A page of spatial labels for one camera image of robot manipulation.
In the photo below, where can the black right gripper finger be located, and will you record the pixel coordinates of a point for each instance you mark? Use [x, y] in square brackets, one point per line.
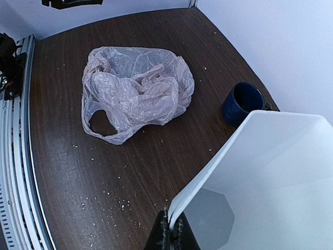
[160, 235]

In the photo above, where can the translucent pink plastic bag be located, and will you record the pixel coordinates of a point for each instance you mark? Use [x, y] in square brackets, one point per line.
[135, 87]

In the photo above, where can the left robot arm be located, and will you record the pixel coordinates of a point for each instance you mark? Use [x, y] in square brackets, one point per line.
[12, 67]

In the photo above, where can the white faceted trash bin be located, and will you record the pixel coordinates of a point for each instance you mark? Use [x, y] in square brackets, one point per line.
[268, 187]

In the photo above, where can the dark blue enamel mug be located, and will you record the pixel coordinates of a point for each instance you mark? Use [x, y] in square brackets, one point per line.
[243, 98]

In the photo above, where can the aluminium front rail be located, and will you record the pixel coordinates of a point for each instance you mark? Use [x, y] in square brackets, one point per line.
[23, 221]

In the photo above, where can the aluminium corner post right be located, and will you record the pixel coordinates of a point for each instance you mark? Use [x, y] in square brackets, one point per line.
[192, 3]

